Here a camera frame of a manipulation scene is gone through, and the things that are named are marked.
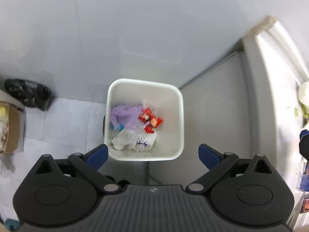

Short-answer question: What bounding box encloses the clear plastic wrap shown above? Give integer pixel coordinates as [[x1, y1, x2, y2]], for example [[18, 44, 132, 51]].
[[0, 159, 15, 178]]

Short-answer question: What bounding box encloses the white trash bin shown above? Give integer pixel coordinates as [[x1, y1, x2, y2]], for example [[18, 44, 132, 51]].
[[104, 78, 185, 162]]

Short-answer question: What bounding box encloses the black trash bag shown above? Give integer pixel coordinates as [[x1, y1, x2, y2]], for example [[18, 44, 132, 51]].
[[4, 78, 52, 112]]

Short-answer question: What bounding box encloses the purple glove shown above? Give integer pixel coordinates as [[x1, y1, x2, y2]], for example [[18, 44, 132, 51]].
[[110, 104, 145, 132]]

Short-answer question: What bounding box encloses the white foam net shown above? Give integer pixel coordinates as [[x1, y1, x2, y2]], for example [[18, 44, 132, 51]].
[[128, 127, 157, 152], [298, 80, 309, 104]]

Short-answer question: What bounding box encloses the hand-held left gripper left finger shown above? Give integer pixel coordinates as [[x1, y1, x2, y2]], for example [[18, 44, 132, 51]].
[[35, 144, 122, 194]]

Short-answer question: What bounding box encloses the cardboard box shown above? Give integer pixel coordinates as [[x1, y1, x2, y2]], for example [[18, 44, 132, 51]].
[[0, 101, 26, 154]]

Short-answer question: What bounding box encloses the clear plastic bottle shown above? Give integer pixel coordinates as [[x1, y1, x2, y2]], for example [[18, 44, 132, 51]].
[[109, 123, 140, 150]]

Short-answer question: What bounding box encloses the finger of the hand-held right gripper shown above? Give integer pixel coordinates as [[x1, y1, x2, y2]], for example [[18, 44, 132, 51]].
[[299, 129, 309, 162]]

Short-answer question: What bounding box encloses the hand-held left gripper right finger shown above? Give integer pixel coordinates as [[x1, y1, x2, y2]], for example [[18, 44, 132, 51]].
[[185, 144, 273, 194]]

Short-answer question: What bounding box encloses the red snack packet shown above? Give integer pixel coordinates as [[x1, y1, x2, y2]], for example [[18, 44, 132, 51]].
[[138, 108, 163, 134]]

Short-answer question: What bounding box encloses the teal object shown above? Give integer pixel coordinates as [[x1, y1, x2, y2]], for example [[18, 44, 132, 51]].
[[5, 219, 23, 231]]

